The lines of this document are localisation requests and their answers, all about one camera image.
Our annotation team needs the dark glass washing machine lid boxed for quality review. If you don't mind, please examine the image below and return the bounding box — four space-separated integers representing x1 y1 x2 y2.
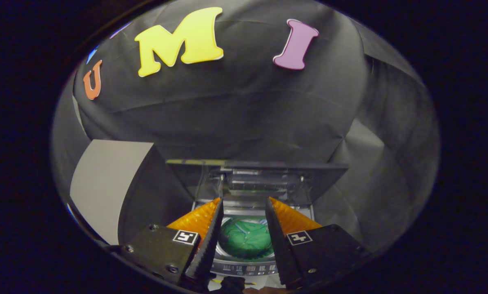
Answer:
166 159 349 205

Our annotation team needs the green polo shirt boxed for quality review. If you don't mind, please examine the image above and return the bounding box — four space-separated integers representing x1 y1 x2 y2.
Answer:
219 218 275 260

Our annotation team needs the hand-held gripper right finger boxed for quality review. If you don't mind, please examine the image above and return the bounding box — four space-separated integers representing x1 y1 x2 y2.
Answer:
265 196 371 288

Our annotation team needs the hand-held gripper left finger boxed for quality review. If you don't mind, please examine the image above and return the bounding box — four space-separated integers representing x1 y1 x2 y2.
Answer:
119 198 225 286

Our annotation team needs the black backdrop cloth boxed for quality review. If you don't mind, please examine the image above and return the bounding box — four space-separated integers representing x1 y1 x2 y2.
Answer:
50 0 440 254

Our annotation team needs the grey washing machine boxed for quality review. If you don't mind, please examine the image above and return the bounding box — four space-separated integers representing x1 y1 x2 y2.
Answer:
191 192 316 278

